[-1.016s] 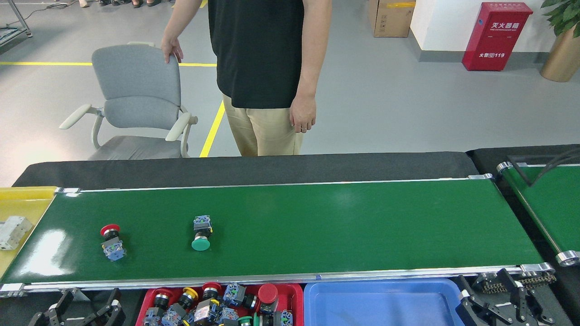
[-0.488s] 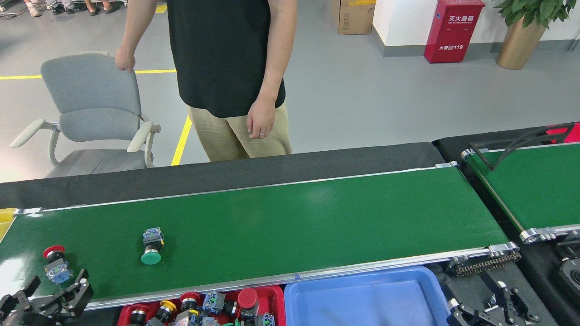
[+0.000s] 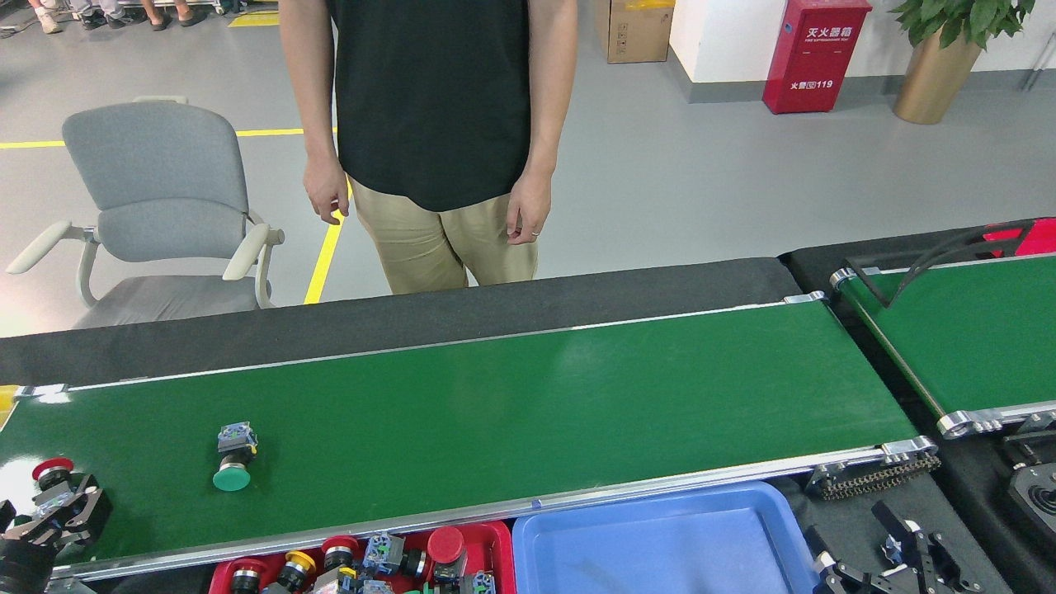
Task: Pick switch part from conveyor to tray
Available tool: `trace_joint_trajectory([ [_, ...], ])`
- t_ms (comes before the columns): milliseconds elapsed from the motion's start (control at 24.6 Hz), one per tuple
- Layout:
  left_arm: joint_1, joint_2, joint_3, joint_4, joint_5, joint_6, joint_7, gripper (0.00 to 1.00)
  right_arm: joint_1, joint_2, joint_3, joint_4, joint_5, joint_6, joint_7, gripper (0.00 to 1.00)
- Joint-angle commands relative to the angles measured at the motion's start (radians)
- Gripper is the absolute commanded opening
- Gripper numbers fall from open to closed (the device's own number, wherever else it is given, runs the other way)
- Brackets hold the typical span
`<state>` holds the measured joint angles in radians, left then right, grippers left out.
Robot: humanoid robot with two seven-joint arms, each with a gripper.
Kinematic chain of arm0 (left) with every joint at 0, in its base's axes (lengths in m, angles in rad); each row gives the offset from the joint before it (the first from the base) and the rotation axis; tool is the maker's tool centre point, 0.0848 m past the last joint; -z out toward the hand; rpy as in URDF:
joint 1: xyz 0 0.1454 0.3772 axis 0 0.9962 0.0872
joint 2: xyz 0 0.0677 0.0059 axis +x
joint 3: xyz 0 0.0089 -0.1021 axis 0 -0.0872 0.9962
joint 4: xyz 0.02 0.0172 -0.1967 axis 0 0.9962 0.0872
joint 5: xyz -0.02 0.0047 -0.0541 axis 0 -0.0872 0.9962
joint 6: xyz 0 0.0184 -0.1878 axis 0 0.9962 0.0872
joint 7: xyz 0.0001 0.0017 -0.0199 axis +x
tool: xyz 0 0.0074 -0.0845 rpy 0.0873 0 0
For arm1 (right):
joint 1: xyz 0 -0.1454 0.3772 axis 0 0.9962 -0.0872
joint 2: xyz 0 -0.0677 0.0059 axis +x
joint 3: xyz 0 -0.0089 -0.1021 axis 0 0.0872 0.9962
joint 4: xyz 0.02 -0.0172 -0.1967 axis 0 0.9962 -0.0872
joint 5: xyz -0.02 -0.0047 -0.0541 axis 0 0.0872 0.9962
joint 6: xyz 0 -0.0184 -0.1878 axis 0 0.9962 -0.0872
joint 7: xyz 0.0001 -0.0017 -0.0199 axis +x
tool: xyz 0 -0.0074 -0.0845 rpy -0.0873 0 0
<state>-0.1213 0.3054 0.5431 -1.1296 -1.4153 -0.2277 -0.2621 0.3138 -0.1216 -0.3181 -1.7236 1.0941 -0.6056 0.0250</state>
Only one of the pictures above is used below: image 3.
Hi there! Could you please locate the person's left hand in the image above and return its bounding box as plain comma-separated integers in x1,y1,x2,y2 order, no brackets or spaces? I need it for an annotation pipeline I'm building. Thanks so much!
505,169,554,246

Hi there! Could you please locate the cardboard box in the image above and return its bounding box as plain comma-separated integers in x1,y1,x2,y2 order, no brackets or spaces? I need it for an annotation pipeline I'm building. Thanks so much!
596,0,676,64

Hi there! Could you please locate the conveyor drive chain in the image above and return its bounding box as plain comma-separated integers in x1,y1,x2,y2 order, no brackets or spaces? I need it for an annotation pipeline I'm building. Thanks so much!
807,452,943,502

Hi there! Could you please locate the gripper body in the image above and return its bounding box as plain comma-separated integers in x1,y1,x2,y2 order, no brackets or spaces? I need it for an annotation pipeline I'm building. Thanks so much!
0,532,54,594

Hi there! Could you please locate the green feeder conveyor belt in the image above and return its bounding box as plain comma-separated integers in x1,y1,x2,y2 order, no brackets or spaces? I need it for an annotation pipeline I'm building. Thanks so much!
829,252,1056,440

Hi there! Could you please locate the black cable bundle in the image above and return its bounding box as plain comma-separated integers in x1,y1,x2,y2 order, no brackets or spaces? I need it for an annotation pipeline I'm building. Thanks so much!
846,223,1032,310

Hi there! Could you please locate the person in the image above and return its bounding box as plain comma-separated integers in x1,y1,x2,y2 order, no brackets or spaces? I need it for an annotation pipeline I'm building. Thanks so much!
278,0,580,296

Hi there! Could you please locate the blue plastic tray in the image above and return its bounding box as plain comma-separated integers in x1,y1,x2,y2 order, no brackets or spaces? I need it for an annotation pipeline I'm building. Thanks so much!
511,481,822,594

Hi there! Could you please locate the potted plant in gold pot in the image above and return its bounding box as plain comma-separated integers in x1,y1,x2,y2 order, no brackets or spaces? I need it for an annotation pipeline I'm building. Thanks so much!
889,0,1036,126

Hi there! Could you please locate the person's right hand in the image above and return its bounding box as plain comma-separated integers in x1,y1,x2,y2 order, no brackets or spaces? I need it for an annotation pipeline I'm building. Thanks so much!
303,155,351,225

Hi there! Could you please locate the red plastic bin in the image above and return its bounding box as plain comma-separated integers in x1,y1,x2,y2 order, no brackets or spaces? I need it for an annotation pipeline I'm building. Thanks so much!
982,217,1056,258

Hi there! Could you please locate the grey office chair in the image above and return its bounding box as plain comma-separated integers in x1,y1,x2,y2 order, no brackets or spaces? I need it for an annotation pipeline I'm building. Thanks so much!
4,97,285,331

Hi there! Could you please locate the red plastic tray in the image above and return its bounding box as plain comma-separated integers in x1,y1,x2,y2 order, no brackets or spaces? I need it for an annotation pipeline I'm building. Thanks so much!
208,520,518,594

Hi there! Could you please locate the red fire extinguisher box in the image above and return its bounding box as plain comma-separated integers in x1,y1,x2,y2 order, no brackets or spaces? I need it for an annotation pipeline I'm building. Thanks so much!
761,0,873,115

